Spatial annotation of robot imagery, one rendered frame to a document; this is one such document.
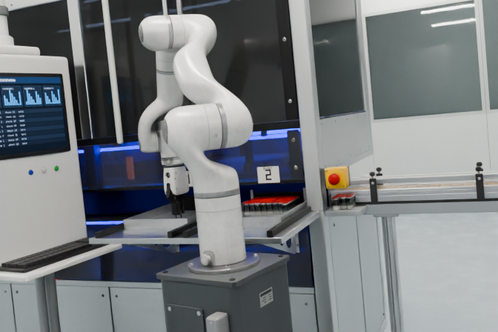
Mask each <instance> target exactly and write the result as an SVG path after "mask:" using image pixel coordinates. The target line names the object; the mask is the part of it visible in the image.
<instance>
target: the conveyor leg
mask: <svg viewBox="0 0 498 332"><path fill-rule="evenodd" d="M399 215H400V214H379V215H373V217H381V219H382V235H383V245H384V254H385V270H386V279H387V289H388V306H389V315H390V324H391V332H405V327H404V318H403V309H402V291H401V282H400V273H399V256H398V247H397V237H396V220H395V216H399Z"/></svg>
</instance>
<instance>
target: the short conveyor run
mask: <svg viewBox="0 0 498 332"><path fill-rule="evenodd" d="M476 165H477V167H475V171H476V172H462V173H431V174H415V175H398V176H382V173H380V171H381V170H382V168H381V167H377V168H376V171H377V172H378V173H377V174H376V176H375V172H370V173H369V176H367V177H351V185H359V186H348V187H347V188H337V189H335V190H333V191H331V193H330V199H331V207H332V206H333V204H332V201H333V200H332V197H334V196H335V195H336V194H340V193H341V194H342V195H343V194H344V193H348V195H349V193H354V195H355V196H354V197H355V200H356V205H367V206H368V210H367V211H366V212H365V213H364V214H363V215H379V214H415V213H486V212H498V180H486V181H484V179H498V170H495V171H483V168H482V162H477V163H476ZM462 180H476V181H467V182H444V181H462ZM408 182H432V183H413V184H395V185H384V184H390V183H408Z"/></svg>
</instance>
